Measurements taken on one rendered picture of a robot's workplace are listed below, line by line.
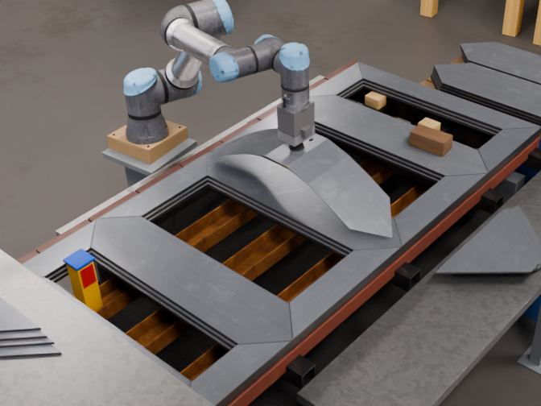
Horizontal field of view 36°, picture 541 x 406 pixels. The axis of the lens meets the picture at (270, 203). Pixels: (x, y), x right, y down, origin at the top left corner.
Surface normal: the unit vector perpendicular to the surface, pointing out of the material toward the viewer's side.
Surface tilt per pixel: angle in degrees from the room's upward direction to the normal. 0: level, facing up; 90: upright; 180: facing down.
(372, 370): 0
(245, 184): 0
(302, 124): 90
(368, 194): 31
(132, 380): 0
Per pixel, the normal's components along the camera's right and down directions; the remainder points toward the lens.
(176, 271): -0.04, -0.80
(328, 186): 0.30, -0.54
